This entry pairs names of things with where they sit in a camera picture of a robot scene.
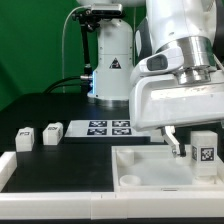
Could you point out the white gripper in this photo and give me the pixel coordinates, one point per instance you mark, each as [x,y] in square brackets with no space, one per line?
[159,101]

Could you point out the white square tabletop part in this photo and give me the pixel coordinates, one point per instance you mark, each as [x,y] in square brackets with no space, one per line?
[153,168]

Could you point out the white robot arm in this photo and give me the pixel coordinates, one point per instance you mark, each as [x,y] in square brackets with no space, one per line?
[145,28]

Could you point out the white sheet with tags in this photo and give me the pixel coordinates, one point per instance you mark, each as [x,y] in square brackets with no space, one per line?
[102,128]

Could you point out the white U-shaped obstacle fence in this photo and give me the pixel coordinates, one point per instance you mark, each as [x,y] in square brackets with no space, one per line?
[103,205]

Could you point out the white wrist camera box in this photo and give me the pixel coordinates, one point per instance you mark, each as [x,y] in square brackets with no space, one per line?
[163,62]

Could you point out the black camera on mount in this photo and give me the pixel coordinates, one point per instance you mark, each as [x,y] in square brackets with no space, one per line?
[106,9]

